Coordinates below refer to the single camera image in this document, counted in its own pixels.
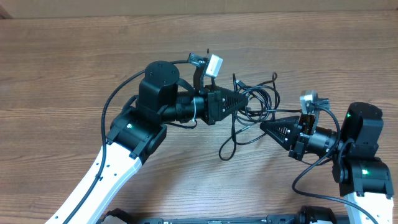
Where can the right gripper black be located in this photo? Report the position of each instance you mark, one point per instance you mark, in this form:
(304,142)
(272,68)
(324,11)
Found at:
(290,124)

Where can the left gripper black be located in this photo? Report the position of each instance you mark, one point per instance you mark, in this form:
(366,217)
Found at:
(213,111)

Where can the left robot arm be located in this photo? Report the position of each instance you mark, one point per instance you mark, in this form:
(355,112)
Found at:
(164,99)

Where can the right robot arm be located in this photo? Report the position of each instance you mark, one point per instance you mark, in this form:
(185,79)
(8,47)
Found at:
(365,182)

